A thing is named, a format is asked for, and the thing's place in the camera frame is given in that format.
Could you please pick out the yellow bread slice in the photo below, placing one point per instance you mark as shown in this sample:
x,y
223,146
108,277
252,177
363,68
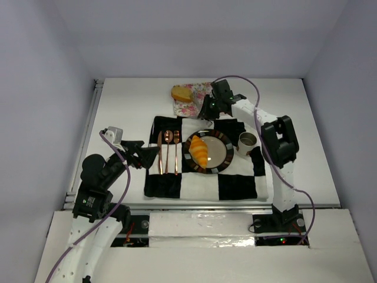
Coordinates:
x,y
182,94

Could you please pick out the white foam front board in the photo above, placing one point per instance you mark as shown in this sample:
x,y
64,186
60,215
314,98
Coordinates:
x,y
203,246

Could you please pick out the orange croissant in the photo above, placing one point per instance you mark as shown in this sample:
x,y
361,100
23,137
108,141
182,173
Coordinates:
x,y
199,151

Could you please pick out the black white checkered cloth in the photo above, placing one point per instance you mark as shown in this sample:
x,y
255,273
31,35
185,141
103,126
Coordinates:
x,y
244,179

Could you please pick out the floral napkin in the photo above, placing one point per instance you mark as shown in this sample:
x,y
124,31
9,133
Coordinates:
x,y
200,90

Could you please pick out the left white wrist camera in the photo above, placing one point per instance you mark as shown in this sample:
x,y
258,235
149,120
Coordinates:
x,y
113,135

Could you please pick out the aluminium rail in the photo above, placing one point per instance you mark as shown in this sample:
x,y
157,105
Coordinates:
x,y
75,179
150,206

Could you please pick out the copper knife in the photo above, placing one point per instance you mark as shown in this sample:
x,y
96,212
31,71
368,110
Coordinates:
x,y
159,144

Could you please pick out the copper fork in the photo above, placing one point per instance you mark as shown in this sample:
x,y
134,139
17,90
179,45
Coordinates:
x,y
176,139

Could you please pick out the copper spoon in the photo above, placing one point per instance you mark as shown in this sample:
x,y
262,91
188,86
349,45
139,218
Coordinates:
x,y
168,136

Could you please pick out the metal cup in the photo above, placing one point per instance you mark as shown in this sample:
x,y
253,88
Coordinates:
x,y
247,142

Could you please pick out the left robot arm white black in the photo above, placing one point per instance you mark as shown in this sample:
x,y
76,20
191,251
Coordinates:
x,y
96,219

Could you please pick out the round dark rimmed plate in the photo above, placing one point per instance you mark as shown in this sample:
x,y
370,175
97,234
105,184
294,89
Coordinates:
x,y
220,152

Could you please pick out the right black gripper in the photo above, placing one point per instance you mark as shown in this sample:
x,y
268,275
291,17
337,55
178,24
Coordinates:
x,y
209,105

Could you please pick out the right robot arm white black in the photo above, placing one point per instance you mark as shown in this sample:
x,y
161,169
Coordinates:
x,y
279,146

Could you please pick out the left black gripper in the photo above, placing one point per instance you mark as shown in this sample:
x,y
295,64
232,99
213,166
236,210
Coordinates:
x,y
134,152

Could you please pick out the aluminium left rail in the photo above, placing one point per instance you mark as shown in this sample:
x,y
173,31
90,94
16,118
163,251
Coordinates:
x,y
75,179

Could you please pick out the aluminium front rail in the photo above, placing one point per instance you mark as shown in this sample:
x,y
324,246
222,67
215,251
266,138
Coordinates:
x,y
150,206

